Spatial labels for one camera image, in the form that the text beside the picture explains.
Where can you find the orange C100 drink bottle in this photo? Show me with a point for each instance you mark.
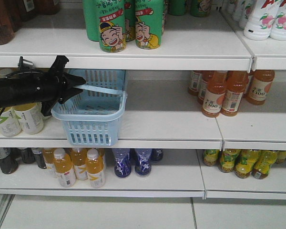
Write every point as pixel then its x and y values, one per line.
pixel 236 83
pixel 260 86
pixel 215 93

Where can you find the blue sports drink bottle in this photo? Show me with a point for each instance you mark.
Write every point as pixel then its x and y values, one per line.
pixel 157 154
pixel 142 162
pixel 122 167

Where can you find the white peach drink bottle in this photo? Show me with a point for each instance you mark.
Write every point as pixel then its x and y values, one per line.
pixel 278 31
pixel 261 19

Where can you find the yellow lemon tea bottle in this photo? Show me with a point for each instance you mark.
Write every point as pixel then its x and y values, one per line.
pixel 246 161
pixel 227 160
pixel 210 156
pixel 281 157
pixel 262 167

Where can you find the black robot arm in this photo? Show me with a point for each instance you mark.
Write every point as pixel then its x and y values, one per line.
pixel 28 85

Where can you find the pale yellow juice bottle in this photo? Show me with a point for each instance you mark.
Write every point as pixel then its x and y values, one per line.
pixel 29 117
pixel 9 125

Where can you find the orange juice bottle white label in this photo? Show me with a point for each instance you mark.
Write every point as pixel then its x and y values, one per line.
pixel 78 156
pixel 48 158
pixel 95 168
pixel 64 168

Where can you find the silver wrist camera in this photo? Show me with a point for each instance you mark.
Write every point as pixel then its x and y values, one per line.
pixel 24 64

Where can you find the light blue plastic basket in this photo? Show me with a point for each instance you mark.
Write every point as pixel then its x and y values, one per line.
pixel 94 118

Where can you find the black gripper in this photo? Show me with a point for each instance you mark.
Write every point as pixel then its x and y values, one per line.
pixel 32 86

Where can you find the green cartoon tea bottle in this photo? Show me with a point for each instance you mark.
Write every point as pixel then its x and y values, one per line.
pixel 111 25
pixel 148 23

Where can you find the dark brown tea bottle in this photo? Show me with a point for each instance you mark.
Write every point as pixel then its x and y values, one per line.
pixel 6 31

